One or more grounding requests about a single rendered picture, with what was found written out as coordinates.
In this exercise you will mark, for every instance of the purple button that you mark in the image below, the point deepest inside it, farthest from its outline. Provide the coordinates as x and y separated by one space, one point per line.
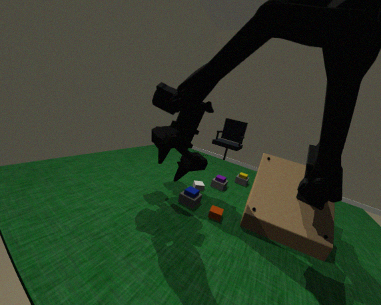
219 182

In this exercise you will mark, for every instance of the yellow button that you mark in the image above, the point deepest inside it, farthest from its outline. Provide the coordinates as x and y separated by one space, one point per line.
242 179

